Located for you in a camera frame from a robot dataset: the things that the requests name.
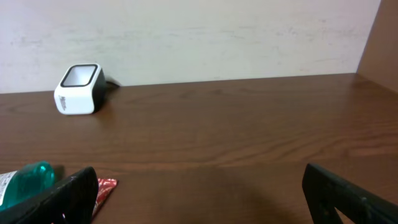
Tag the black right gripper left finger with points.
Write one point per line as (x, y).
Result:
(70, 200)

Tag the white barcode scanner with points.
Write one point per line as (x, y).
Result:
(82, 90)

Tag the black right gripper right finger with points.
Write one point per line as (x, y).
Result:
(326, 193)

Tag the red snack bar wrapper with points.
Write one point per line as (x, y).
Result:
(105, 187)

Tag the teal mouthwash bottle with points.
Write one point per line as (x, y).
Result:
(19, 185)

